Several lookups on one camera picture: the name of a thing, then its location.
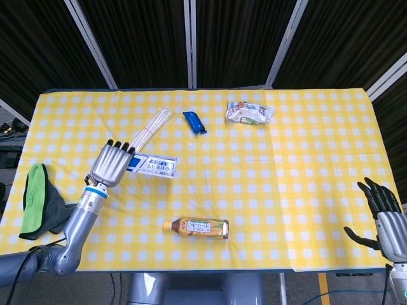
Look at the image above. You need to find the grey robot base column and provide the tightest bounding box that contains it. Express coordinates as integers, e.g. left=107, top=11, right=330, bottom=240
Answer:
left=126, top=272, right=265, bottom=305

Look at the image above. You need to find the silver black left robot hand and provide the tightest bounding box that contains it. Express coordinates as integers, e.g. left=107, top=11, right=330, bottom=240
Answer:
left=87, top=139, right=135, bottom=189

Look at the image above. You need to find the yellow white checkered tablecloth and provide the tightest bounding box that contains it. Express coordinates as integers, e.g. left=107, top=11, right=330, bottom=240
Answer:
left=0, top=87, right=405, bottom=274

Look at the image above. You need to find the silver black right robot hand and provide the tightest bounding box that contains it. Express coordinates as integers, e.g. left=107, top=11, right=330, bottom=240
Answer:
left=343, top=177, right=407, bottom=264

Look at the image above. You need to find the bundle of white straws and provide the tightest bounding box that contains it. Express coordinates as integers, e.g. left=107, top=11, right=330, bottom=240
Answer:
left=131, top=107, right=174, bottom=157

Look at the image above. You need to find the black partition panel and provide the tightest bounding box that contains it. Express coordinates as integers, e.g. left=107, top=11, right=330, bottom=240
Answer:
left=78, top=0, right=192, bottom=90
left=0, top=0, right=109, bottom=123
left=371, top=72, right=407, bottom=206
left=272, top=0, right=407, bottom=93
left=196, top=0, right=298, bottom=89

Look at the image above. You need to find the crumpled white green snack bag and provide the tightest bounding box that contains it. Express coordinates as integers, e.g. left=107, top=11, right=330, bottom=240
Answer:
left=225, top=100, right=276, bottom=126

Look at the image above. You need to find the blue cable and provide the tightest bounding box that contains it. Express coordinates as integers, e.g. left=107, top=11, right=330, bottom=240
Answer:
left=310, top=279, right=386, bottom=305

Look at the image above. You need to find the yellow corn tea bottle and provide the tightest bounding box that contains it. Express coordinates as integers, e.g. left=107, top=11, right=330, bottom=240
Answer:
left=162, top=216, right=231, bottom=241

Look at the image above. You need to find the white blue packet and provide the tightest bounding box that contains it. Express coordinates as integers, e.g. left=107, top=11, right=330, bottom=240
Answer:
left=126, top=151, right=178, bottom=180

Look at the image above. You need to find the white partition post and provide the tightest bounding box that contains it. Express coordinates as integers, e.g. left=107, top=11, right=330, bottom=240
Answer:
left=365, top=52, right=407, bottom=103
left=0, top=97, right=31, bottom=128
left=63, top=0, right=119, bottom=90
left=264, top=0, right=307, bottom=90
left=183, top=0, right=198, bottom=89

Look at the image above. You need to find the blue snack packet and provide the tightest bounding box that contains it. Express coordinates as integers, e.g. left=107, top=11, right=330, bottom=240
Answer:
left=182, top=111, right=209, bottom=137

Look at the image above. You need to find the green grey microfibre cloth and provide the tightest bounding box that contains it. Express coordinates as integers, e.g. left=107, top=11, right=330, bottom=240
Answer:
left=18, top=163, right=78, bottom=241

